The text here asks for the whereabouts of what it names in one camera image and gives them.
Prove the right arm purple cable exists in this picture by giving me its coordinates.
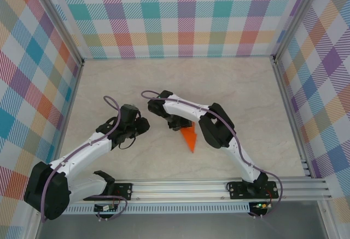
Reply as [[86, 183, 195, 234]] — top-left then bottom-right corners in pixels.
[[141, 90, 284, 219]]

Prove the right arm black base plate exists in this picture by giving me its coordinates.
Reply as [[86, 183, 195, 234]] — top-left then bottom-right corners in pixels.
[[229, 182, 279, 200]]

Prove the slotted grey cable duct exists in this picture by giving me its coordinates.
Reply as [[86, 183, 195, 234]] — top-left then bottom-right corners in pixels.
[[64, 202, 251, 214]]

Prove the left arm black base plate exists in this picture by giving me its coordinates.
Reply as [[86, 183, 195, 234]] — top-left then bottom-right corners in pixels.
[[83, 183, 133, 202]]

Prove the aluminium frame post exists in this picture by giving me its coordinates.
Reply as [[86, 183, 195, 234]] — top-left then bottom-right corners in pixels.
[[272, 0, 326, 63], [27, 0, 84, 67]]

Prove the orange paper sheet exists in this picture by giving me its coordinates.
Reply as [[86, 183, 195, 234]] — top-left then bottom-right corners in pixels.
[[179, 123, 198, 154]]

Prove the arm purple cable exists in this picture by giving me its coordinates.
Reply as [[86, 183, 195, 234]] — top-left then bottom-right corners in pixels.
[[141, 90, 284, 219], [40, 95, 128, 223]]

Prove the grey metal sheet panel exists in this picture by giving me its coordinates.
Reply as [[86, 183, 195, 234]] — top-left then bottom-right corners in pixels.
[[35, 213, 329, 239]]

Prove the aluminium table side rail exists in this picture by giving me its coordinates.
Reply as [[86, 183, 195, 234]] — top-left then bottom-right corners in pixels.
[[48, 60, 85, 182], [272, 55, 314, 179]]

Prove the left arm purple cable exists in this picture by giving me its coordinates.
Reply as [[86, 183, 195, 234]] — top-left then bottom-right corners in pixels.
[[40, 95, 128, 223]]

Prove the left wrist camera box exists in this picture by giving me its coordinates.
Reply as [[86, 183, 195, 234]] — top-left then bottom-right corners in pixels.
[[120, 103, 139, 127]]

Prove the aluminium mounting rail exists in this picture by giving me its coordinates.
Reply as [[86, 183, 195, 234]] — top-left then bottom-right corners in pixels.
[[30, 178, 333, 203]]

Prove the black circuit board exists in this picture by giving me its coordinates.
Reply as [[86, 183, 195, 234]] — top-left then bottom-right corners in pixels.
[[94, 203, 118, 212]]

